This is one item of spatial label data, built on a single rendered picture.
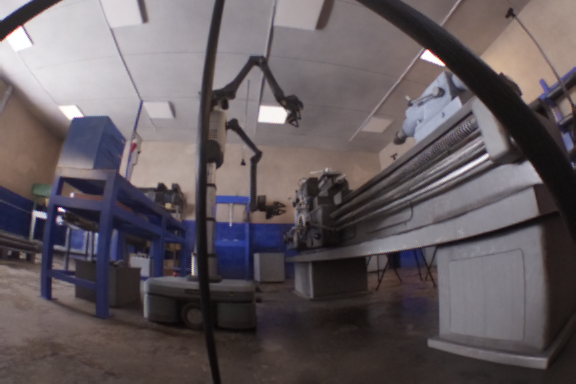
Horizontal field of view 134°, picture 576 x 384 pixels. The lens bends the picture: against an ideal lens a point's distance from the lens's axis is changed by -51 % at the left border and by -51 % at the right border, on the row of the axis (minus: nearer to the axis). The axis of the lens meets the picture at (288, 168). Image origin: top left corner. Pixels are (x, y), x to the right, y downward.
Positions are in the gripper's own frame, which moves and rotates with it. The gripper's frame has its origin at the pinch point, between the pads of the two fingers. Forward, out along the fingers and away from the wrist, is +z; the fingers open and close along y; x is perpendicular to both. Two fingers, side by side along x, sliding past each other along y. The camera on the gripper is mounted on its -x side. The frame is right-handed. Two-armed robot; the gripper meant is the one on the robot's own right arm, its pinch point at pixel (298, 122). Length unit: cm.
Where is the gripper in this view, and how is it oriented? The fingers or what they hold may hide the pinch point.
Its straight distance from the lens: 165.5
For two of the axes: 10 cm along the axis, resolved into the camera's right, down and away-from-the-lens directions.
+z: 5.2, 8.1, -2.6
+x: -8.5, 4.4, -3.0
